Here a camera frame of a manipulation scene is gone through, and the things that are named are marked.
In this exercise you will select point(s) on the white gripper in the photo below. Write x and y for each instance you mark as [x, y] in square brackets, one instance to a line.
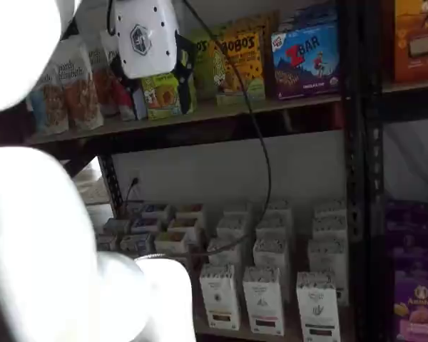
[146, 39]

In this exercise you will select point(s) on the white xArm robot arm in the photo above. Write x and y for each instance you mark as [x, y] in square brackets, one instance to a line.
[39, 231]

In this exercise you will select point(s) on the small green Bobo's box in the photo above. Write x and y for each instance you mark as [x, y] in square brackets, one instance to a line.
[160, 96]

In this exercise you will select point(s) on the tall green Bobo's box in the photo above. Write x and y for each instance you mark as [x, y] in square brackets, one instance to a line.
[205, 67]

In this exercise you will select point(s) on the yellow Bobo's box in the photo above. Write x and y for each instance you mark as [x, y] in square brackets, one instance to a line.
[242, 64]

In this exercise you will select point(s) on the brown snack box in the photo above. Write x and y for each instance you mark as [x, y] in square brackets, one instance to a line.
[271, 53]

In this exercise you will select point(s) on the small white box blue print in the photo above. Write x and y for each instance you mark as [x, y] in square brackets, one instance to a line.
[155, 210]
[135, 244]
[146, 225]

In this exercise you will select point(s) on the small white box orange print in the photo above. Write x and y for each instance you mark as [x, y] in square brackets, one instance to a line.
[183, 225]
[189, 210]
[169, 244]

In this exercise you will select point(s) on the blue Z Bar box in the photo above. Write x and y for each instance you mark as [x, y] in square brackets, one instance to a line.
[306, 60]

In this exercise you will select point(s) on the plain blue snack box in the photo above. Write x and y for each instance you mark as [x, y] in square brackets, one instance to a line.
[314, 18]

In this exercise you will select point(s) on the small white box grey print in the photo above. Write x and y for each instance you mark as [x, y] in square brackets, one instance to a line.
[107, 243]

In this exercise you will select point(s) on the black metal shelf rack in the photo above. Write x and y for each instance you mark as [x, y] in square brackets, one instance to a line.
[374, 160]
[353, 160]

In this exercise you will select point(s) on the white tea box orange strip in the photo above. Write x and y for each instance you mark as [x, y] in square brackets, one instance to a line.
[219, 295]

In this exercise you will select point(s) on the white tea box pink strip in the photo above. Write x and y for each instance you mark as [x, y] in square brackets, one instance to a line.
[263, 303]

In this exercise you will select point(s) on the orange snack box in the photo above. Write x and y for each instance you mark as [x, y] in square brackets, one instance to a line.
[419, 39]

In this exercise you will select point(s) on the white tea box green strip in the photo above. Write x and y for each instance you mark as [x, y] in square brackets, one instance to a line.
[317, 306]

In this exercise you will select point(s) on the purple Annie's box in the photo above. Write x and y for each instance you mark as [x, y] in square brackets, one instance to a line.
[410, 231]
[417, 306]

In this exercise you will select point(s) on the granola bag pink label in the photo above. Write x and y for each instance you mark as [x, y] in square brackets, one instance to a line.
[125, 107]

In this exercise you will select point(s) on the granola bag red label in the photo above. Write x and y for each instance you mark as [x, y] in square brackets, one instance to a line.
[101, 89]

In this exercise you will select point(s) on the granola bag orange label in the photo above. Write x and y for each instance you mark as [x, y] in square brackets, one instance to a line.
[80, 92]

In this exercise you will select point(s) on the granola bag blue label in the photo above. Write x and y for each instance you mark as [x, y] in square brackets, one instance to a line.
[48, 103]

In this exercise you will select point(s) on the white wall outlet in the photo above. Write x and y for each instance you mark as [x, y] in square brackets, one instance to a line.
[137, 171]

